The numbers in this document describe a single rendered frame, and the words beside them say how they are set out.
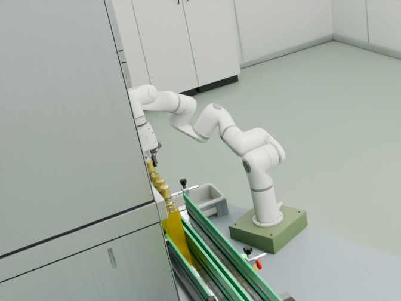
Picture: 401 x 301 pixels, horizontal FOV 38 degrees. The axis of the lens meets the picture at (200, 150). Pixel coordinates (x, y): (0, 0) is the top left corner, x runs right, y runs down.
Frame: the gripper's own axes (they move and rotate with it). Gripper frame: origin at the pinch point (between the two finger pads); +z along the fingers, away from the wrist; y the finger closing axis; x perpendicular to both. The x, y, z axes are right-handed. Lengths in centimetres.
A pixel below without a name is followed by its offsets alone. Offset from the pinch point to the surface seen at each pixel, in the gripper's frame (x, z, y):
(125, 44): 368, -54, 91
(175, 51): 373, -33, 141
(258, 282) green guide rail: -50, 39, 12
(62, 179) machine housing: -73, -17, -37
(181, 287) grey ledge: -28.8, 39.4, -8.3
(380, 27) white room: 331, 5, 363
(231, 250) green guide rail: -31.3, 33.0, 12.0
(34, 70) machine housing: -80, -43, -35
